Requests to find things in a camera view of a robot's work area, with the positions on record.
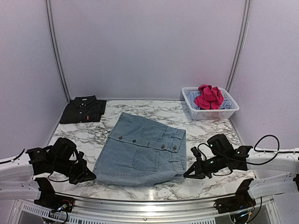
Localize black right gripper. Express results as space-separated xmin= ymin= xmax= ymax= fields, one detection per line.
xmin=184 ymin=154 xmax=227 ymax=180

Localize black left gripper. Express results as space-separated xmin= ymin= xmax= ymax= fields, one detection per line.
xmin=53 ymin=158 xmax=96 ymax=185

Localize grey denim jeans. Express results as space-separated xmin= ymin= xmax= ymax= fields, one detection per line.
xmin=93 ymin=112 xmax=187 ymax=186

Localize black pinstriped shirt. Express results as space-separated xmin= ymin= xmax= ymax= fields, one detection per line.
xmin=59 ymin=95 xmax=107 ymax=124

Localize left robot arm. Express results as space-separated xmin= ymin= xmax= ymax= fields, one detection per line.
xmin=0 ymin=138 xmax=96 ymax=211

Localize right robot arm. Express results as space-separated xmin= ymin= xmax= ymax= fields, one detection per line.
xmin=184 ymin=134 xmax=299 ymax=214

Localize white plastic laundry basket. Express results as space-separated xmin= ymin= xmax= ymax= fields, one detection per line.
xmin=181 ymin=87 xmax=240 ymax=120

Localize red garment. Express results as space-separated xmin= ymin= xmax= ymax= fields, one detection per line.
xmin=194 ymin=84 xmax=224 ymax=110

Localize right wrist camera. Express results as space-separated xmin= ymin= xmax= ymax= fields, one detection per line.
xmin=191 ymin=147 xmax=203 ymax=161

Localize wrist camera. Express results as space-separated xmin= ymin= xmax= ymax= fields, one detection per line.
xmin=75 ymin=151 xmax=85 ymax=163
xmin=191 ymin=147 xmax=203 ymax=161

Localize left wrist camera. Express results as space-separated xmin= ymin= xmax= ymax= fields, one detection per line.
xmin=75 ymin=151 xmax=85 ymax=163

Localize aluminium front rail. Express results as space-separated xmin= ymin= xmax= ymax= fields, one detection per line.
xmin=14 ymin=192 xmax=274 ymax=224

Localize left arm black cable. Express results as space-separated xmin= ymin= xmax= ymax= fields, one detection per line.
xmin=0 ymin=148 xmax=68 ymax=182

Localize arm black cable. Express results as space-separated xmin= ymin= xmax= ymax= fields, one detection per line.
xmin=0 ymin=148 xmax=68 ymax=182
xmin=197 ymin=134 xmax=299 ymax=175

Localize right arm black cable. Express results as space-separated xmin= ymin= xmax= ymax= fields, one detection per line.
xmin=197 ymin=134 xmax=299 ymax=175

